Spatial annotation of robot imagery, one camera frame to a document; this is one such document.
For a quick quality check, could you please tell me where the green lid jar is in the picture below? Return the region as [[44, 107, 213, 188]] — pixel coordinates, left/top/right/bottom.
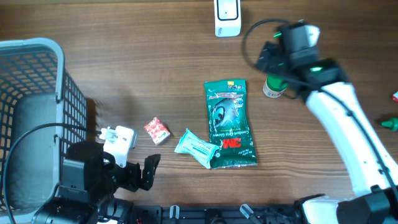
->
[[263, 75, 289, 98]]

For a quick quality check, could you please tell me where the small red snack box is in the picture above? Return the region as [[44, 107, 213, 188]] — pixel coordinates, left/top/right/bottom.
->
[[144, 117, 171, 145]]

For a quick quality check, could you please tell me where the mint green tissue pack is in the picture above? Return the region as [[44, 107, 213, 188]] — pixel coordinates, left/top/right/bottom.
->
[[174, 129, 220, 169]]

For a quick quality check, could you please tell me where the green 3M gloves package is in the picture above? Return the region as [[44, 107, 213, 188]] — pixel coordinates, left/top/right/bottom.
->
[[204, 79, 257, 169]]

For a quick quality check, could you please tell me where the red sauce bottle green cap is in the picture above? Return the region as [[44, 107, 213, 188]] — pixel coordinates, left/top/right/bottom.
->
[[381, 118, 398, 131]]

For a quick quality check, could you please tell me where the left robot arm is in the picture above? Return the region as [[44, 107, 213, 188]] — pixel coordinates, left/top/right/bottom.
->
[[32, 141, 161, 224]]

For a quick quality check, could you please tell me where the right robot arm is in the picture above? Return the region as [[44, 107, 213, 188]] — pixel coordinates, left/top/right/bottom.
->
[[256, 20, 397, 223]]

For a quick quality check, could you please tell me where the white barcode scanner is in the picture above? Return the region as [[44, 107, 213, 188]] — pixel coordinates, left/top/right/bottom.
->
[[213, 0, 242, 38]]

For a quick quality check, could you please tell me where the grey plastic mesh basket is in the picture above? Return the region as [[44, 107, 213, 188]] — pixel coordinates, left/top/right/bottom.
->
[[1, 38, 87, 223]]

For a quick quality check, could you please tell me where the right camera black cable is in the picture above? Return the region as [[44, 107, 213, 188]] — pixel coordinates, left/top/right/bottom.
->
[[241, 18, 398, 200]]

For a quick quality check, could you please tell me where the camera black cable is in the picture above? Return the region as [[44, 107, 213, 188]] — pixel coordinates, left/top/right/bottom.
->
[[241, 18, 398, 200], [1, 123, 103, 224]]

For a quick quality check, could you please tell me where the left camera black cable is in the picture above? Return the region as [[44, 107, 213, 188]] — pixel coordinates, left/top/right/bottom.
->
[[1, 123, 103, 224]]

